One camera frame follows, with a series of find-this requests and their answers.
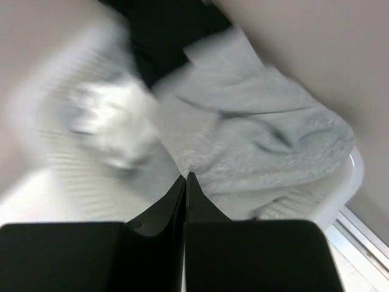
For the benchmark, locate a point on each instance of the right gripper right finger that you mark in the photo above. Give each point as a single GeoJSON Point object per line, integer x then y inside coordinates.
{"type": "Point", "coordinates": [253, 255]}

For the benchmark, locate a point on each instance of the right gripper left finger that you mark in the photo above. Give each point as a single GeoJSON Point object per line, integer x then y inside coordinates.
{"type": "Point", "coordinates": [153, 252]}

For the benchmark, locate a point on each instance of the grey tank top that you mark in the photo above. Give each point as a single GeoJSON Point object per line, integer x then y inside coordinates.
{"type": "Point", "coordinates": [241, 125]}

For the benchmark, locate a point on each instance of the white tank top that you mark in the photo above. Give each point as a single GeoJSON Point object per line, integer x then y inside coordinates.
{"type": "Point", "coordinates": [83, 104]}

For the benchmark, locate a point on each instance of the black tank top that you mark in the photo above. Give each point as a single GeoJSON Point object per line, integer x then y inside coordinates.
{"type": "Point", "coordinates": [160, 30]}

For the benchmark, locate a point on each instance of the white plastic laundry basket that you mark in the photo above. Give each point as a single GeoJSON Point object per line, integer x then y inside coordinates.
{"type": "Point", "coordinates": [321, 200]}

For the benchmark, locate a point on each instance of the right metal table rail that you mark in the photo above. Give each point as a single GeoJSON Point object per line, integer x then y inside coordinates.
{"type": "Point", "coordinates": [363, 239]}

